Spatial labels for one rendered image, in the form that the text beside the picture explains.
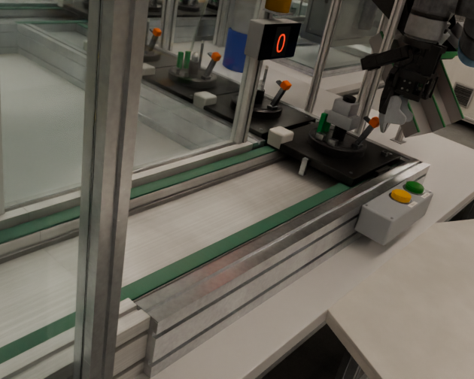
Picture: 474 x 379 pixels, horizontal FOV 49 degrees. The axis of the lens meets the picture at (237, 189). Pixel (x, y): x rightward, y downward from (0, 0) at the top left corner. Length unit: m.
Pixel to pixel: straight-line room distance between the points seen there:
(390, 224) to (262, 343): 0.37
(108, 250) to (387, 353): 0.54
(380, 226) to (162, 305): 0.51
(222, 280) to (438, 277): 0.52
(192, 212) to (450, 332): 0.50
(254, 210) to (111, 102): 0.65
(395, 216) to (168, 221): 0.44
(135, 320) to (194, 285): 0.11
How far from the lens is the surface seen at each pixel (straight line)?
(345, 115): 1.21
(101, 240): 0.46
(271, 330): 0.83
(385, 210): 1.06
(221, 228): 0.93
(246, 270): 0.77
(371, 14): 2.49
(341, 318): 0.90
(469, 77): 5.40
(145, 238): 0.88
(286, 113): 1.41
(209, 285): 0.73
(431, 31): 1.11
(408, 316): 0.97
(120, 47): 0.39
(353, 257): 1.06
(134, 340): 0.68
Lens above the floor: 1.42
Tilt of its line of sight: 28 degrees down
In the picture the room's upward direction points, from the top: 12 degrees clockwise
